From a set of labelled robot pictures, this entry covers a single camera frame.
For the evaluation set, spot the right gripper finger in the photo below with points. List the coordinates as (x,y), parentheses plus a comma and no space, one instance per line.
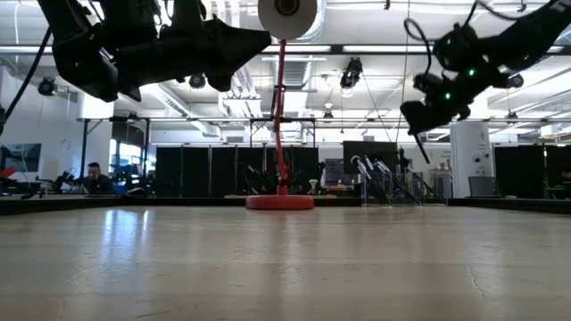
(415,113)
(435,117)

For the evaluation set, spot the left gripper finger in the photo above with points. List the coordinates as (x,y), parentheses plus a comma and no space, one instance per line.
(232,58)
(232,38)

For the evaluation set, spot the thick tan-head makeup brush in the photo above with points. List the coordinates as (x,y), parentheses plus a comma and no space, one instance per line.
(421,149)

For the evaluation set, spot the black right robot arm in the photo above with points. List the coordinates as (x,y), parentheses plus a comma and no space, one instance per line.
(526,35)

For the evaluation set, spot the background black robot arm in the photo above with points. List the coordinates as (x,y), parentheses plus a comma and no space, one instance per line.
(67,178)

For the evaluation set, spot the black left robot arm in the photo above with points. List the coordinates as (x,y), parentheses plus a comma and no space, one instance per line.
(80,58)

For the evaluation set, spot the black ceiling spotlight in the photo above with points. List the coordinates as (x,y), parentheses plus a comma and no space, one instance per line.
(352,71)
(47,87)
(328,115)
(516,81)
(197,81)

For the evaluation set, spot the white round column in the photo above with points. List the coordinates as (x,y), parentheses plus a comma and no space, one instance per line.
(470,151)

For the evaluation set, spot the black monitor screen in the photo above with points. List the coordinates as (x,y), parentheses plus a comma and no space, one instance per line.
(370,149)

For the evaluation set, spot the grey bin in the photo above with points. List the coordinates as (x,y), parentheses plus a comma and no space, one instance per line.
(484,187)

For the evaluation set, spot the clear acrylic brush holder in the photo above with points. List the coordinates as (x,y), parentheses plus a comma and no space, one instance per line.
(397,198)

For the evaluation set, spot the overhead bar with light strips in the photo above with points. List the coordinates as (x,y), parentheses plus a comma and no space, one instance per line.
(336,49)

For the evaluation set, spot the person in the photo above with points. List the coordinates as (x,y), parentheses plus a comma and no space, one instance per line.
(96,180)

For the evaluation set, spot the red desk lamp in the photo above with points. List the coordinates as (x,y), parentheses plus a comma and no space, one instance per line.
(280,203)

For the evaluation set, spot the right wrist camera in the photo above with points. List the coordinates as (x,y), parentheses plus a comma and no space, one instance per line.
(427,84)

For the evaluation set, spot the black background gantry frame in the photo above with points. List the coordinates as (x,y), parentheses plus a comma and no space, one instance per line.
(178,119)

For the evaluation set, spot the black partition wall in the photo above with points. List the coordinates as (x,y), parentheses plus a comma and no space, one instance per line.
(513,171)
(196,171)

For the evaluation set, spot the dark wall picture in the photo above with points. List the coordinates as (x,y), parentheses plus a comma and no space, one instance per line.
(24,158)

